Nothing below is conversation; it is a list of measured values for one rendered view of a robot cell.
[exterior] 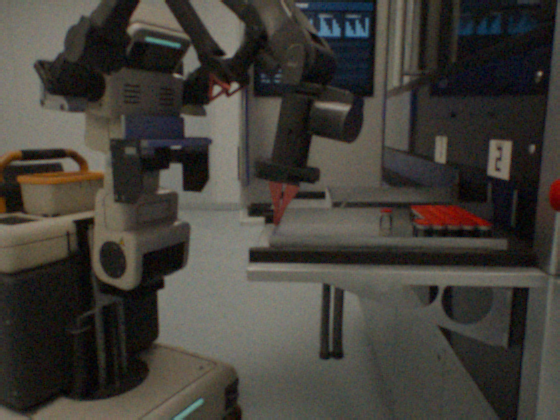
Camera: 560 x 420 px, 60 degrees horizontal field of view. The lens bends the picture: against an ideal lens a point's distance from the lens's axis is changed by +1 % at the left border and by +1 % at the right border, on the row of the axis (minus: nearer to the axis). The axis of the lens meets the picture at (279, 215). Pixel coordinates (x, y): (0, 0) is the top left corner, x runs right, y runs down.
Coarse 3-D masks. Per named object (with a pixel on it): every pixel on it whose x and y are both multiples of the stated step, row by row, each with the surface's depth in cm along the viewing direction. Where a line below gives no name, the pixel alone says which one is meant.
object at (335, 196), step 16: (336, 192) 129; (352, 192) 128; (368, 192) 128; (384, 192) 128; (400, 192) 128; (416, 192) 128; (432, 192) 127; (448, 192) 127; (400, 208) 103; (464, 208) 102; (480, 208) 102
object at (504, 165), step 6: (492, 144) 82; (498, 144) 80; (504, 144) 77; (510, 144) 75; (492, 150) 82; (498, 150) 80; (504, 150) 77; (510, 150) 75; (492, 156) 82; (498, 156) 80; (504, 156) 77; (492, 162) 82; (498, 162) 80; (504, 162) 77; (492, 168) 82; (504, 168) 77; (492, 174) 82; (498, 174) 80; (504, 174) 77
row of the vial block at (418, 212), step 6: (414, 210) 87; (420, 210) 85; (426, 210) 85; (414, 216) 87; (420, 216) 82; (426, 216) 79; (432, 216) 79; (432, 222) 74; (438, 222) 74; (432, 228) 76; (438, 228) 73; (444, 228) 73; (432, 234) 74; (438, 234) 73; (444, 234) 73
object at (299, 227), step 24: (288, 216) 96; (312, 216) 96; (336, 216) 95; (360, 216) 95; (408, 216) 95; (288, 240) 71; (312, 240) 70; (336, 240) 70; (360, 240) 70; (384, 240) 70; (408, 240) 70; (432, 240) 69; (456, 240) 69; (480, 240) 69; (504, 240) 69
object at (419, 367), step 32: (384, 288) 189; (384, 320) 188; (416, 320) 136; (384, 352) 188; (416, 352) 136; (448, 352) 106; (416, 384) 136; (448, 384) 106; (416, 416) 136; (448, 416) 106; (480, 416) 88
